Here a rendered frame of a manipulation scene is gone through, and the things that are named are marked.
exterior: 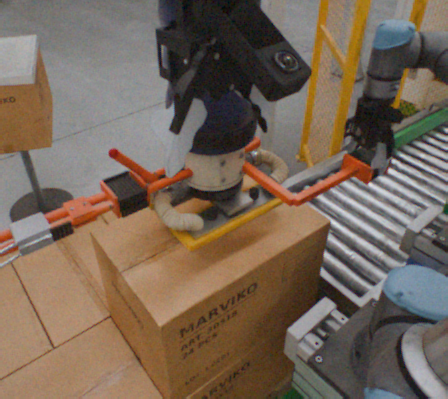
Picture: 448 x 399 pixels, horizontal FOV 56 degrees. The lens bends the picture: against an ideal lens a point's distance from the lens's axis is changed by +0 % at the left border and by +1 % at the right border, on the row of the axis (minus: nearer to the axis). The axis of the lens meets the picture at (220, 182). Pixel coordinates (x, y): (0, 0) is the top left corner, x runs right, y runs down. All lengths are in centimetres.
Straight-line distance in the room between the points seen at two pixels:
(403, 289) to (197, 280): 55
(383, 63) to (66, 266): 134
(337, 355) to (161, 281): 47
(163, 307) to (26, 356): 64
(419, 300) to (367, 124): 45
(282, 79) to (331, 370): 63
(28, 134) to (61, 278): 89
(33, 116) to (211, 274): 145
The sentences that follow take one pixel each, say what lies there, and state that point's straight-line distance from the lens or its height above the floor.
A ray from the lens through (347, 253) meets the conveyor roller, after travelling 179.
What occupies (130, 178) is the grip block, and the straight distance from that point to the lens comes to 102.
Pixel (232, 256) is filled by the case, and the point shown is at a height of 94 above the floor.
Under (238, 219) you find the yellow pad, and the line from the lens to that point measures 107.
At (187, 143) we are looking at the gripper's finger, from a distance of 43.
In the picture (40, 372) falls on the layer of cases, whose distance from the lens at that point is 153.
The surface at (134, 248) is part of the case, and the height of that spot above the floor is 94.
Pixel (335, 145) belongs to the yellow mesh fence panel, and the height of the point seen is 59.
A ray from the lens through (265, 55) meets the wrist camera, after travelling 38.
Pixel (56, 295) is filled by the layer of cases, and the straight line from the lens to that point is 169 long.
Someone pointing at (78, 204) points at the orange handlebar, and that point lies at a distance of 97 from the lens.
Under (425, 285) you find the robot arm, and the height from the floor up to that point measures 127.
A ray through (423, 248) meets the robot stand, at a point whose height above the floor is 95.
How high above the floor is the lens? 179
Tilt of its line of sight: 37 degrees down
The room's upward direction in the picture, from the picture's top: straight up
